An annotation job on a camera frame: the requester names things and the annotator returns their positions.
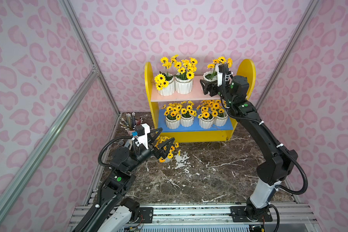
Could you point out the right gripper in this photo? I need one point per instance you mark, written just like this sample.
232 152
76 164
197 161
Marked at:
213 85

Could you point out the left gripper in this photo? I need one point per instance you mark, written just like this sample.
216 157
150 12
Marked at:
152 149

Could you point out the shelf sunflower pot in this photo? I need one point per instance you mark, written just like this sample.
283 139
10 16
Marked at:
164 148
207 113
219 113
188 114
213 68
164 81
172 115
185 74

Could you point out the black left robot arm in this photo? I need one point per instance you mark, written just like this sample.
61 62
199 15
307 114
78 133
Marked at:
112 211

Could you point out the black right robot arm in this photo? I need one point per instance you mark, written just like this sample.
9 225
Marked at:
279 161

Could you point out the pink pen holder cup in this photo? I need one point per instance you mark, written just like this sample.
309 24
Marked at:
129 122

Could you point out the yellow two-tier shelf unit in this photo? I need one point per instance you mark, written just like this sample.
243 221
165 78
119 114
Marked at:
191 134

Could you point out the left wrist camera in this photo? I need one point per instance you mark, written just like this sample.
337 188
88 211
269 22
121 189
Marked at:
140 134

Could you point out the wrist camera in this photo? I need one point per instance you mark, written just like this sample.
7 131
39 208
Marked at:
140 134
222 71

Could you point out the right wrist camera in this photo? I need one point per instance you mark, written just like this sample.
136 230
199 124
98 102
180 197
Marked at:
222 71

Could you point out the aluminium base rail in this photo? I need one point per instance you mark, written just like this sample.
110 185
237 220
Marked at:
221 217

